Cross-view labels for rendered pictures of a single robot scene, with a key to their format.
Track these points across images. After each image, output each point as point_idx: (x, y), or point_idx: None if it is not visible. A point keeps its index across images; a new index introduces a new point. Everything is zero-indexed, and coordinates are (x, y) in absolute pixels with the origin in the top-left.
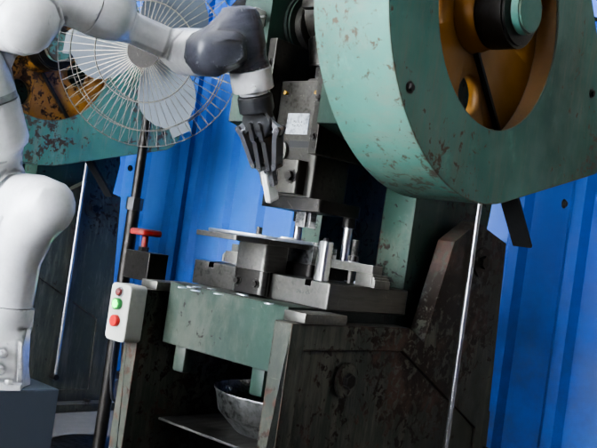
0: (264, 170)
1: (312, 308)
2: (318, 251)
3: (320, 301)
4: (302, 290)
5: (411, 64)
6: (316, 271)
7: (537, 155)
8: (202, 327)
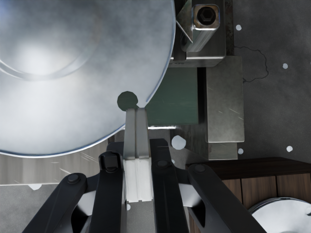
0: (125, 184)
1: (196, 76)
2: (196, 36)
3: (204, 65)
4: (169, 63)
5: None
6: (192, 48)
7: None
8: None
